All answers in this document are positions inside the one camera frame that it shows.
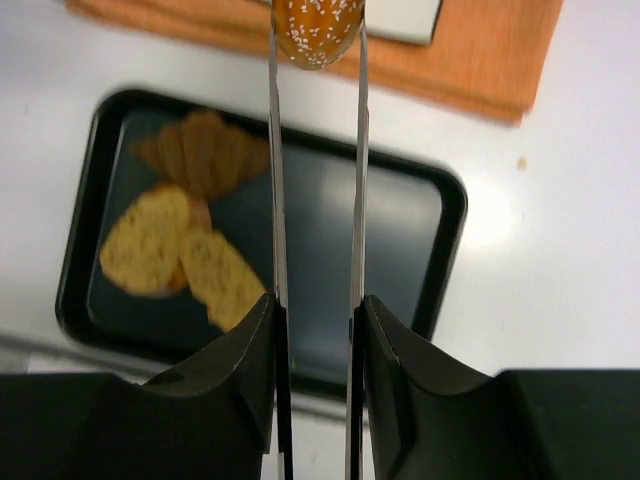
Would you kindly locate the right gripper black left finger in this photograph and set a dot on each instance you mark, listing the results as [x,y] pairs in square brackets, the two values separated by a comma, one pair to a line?
[208,417]

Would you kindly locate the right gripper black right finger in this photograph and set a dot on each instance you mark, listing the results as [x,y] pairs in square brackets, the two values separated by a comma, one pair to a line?
[433,417]

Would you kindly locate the metal tongs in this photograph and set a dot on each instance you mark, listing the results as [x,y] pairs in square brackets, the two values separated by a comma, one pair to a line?
[355,380]

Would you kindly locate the sesame bread roll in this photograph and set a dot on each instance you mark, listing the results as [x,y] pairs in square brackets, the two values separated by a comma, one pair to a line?
[314,34]

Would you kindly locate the right bread slice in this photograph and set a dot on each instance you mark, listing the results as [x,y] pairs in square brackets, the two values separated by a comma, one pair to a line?
[219,277]

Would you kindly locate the bread slice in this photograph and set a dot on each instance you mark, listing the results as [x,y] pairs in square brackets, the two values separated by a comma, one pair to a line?
[219,277]
[140,254]

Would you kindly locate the left bread slice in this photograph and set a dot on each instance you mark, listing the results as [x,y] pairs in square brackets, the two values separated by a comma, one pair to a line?
[140,254]

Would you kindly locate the black baking tray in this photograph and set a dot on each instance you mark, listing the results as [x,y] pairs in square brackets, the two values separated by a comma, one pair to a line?
[415,217]

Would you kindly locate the brown croissant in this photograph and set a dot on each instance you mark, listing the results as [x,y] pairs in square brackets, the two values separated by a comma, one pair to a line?
[204,154]

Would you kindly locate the orange cloth placemat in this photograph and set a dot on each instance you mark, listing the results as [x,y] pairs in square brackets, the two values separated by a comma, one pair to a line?
[486,57]

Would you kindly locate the white square plate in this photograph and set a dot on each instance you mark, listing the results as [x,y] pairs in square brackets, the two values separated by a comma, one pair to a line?
[408,21]

